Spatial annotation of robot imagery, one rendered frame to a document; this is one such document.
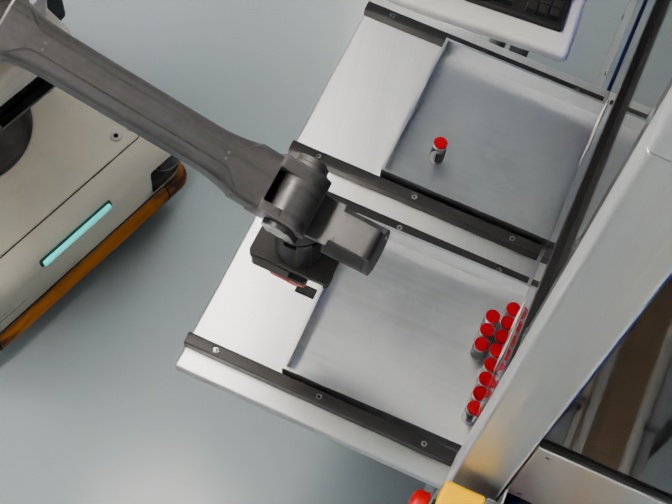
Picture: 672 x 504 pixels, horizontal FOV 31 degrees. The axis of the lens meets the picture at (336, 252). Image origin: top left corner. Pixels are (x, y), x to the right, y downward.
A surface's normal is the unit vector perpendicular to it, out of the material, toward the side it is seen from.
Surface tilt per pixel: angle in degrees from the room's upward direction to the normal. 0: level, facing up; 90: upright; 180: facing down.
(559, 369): 90
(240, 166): 31
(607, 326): 90
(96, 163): 0
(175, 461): 0
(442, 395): 0
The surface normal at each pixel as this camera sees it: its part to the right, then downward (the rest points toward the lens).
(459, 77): 0.07, -0.43
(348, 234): -0.02, -0.15
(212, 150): 0.33, 0.04
